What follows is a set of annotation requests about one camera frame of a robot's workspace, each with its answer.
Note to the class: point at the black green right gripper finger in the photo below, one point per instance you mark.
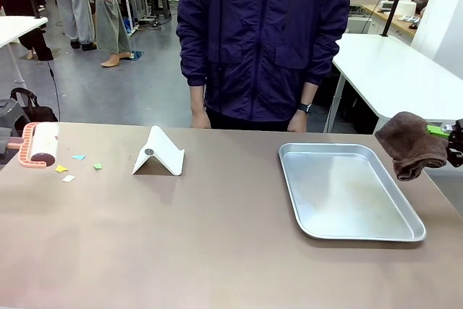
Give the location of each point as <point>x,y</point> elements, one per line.
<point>437,131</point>
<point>456,158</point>

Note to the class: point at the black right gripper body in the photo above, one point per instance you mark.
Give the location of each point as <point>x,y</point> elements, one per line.
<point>459,133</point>

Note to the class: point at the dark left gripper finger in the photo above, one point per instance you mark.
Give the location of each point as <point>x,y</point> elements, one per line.
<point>3,134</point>
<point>3,153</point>

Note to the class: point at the brown cloth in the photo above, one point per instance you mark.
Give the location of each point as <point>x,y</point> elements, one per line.
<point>412,142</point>

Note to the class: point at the pink lint roller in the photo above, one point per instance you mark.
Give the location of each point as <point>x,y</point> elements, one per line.
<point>41,142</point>

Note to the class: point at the person left forearm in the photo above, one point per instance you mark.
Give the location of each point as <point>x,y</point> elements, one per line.
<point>309,93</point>

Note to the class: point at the person right forearm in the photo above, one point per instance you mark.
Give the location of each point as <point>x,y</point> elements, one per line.
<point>197,99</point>

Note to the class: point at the person left hand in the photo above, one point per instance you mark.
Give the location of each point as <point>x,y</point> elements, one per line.
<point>297,121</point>

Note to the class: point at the person right hand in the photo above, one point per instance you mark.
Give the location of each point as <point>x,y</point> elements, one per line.
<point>199,119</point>

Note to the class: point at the grey plastic stool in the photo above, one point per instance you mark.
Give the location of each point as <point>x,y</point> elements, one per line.
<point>12,113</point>

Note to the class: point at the black bag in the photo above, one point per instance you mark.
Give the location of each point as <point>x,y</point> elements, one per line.
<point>36,111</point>

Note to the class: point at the yellow paper scrap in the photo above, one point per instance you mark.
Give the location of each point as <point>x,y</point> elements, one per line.
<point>61,168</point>

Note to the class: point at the white paper scrap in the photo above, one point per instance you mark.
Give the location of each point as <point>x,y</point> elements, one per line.
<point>68,178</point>

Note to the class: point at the blue paper scrap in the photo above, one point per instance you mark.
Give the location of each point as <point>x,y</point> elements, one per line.
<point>79,157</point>

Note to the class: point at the large white table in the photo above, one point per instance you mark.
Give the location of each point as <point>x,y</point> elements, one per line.
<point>390,70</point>

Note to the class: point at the green paper scrap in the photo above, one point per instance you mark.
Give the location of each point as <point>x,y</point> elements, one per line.
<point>97,166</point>

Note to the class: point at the bystander in black trousers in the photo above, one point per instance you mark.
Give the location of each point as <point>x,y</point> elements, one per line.
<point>34,39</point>

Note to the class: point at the white side table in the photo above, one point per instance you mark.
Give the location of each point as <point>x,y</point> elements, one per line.
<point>18,28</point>

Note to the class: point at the silver metal tray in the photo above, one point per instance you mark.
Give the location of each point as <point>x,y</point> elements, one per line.
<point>343,193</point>

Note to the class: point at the wooden workbench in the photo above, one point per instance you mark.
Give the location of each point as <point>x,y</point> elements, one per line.
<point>383,16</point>

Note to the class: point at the black wrist watch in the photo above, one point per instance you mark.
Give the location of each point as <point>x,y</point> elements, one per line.
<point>304,108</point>

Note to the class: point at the bystander in grey trousers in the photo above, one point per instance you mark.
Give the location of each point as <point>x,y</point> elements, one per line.
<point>72,5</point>

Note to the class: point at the figure in red grey skirt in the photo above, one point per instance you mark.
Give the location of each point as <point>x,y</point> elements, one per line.
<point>110,16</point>

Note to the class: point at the white lint roller stand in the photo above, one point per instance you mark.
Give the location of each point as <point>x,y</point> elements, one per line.
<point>162,153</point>

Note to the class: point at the black trousers of person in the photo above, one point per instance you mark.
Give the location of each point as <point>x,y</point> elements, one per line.
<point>249,124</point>

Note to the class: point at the person in navy jacket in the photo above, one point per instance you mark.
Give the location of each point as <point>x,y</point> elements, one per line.
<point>264,34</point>

